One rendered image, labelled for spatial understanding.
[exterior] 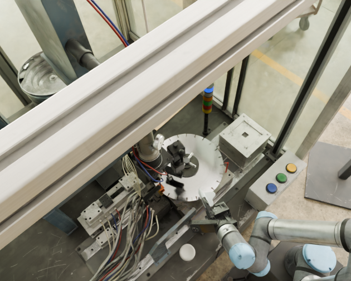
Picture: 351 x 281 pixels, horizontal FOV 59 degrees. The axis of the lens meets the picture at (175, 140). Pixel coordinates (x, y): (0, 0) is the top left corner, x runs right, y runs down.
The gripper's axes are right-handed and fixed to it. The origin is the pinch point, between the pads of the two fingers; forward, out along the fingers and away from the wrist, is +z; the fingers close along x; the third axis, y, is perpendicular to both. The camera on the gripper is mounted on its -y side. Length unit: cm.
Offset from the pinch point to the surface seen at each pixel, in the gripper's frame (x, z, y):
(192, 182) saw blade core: 6.3, 7.3, 0.1
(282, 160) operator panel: -0.6, 6.3, 43.5
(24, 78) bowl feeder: 60, 62, -56
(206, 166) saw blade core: 8.8, 10.9, 8.8
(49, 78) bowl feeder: 56, 63, -45
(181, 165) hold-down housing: 21.5, -1.2, -3.7
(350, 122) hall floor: -54, 87, 156
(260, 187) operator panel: -4.7, 0.3, 27.7
